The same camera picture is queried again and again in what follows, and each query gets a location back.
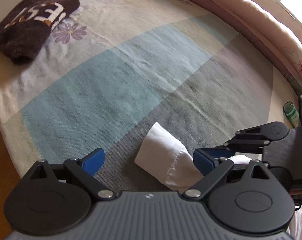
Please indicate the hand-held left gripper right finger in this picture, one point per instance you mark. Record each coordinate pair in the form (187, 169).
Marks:
(203, 162)

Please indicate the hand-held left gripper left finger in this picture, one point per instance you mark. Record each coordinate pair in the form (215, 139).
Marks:
(93, 161)

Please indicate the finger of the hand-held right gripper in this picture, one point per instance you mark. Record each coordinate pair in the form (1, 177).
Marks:
(245, 145)

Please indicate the white long-sleeved printed shirt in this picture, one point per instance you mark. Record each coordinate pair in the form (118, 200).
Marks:
(163, 152)

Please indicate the green glass bottle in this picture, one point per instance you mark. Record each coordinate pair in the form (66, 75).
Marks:
(291, 115)

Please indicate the folded pink floral quilt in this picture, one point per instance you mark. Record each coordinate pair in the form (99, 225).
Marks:
(253, 17)

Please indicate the brown fuzzy lettered sweater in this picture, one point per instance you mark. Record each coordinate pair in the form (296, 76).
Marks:
(23, 37)

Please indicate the window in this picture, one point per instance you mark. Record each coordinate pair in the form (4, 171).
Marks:
(290, 0)

